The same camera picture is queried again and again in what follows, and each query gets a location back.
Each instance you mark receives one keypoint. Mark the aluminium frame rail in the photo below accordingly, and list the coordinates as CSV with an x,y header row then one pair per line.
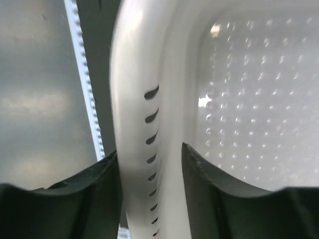
x,y
49,129

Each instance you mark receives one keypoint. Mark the white plastic basin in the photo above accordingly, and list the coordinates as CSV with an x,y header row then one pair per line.
x,y
237,80

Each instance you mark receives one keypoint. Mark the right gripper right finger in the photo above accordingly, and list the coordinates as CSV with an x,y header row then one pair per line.
x,y
221,206

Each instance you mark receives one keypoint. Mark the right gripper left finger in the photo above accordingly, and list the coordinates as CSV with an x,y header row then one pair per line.
x,y
86,205

